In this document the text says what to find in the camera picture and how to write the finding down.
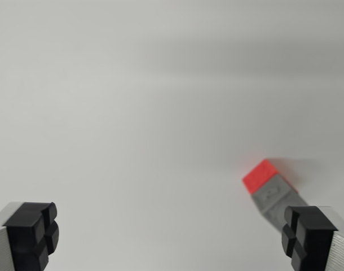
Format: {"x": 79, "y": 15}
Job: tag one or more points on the red embossed toy cube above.
{"x": 259, "y": 176}

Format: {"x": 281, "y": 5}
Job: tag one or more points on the grey embossed toy cube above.
{"x": 276, "y": 197}

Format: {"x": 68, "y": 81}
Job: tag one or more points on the black-padded silver gripper left finger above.
{"x": 22, "y": 240}

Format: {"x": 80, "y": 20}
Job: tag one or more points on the black-padded silver gripper right finger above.
{"x": 310, "y": 240}

